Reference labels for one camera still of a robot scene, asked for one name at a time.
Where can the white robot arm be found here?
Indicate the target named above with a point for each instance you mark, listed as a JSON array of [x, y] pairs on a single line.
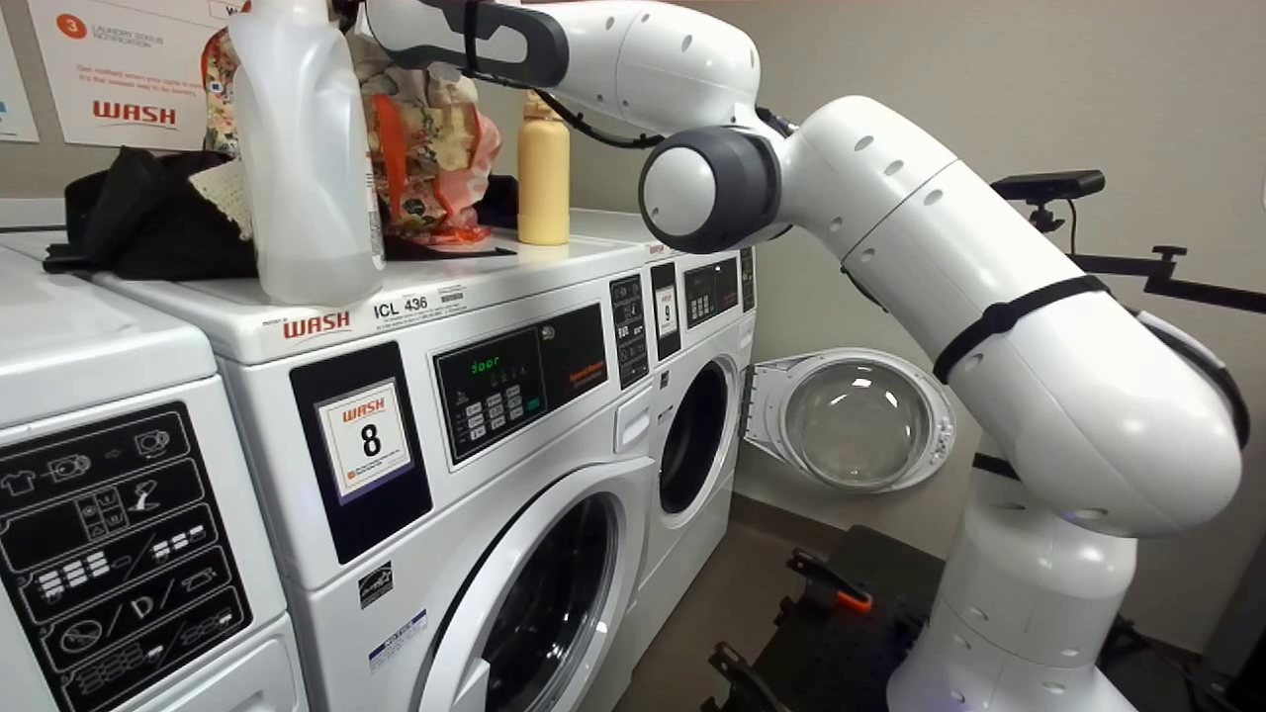
[[1095, 433]]

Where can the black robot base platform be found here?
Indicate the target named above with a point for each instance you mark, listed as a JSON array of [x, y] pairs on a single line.
[[823, 657]]

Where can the black clothing pile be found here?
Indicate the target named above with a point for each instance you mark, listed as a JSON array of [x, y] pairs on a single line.
[[144, 219]]

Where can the yellow water bottle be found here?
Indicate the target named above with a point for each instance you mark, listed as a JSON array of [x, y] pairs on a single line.
[[542, 176]]

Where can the middle white washing machine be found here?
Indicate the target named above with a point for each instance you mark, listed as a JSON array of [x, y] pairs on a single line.
[[452, 471]]

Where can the black orange clamp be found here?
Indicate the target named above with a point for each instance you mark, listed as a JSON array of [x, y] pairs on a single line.
[[845, 590]]

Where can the right white washing machine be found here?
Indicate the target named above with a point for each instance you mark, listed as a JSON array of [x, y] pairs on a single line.
[[135, 571]]

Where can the left white washing machine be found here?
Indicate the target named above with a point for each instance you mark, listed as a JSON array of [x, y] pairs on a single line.
[[677, 347]]

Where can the white detergent bottle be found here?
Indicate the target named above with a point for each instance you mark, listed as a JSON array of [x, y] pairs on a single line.
[[306, 157]]

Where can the wall instruction poster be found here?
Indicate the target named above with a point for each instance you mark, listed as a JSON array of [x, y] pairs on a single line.
[[128, 74]]

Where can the white washing machine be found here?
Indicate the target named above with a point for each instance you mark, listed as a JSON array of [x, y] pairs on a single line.
[[452, 471], [135, 571], [677, 347]]

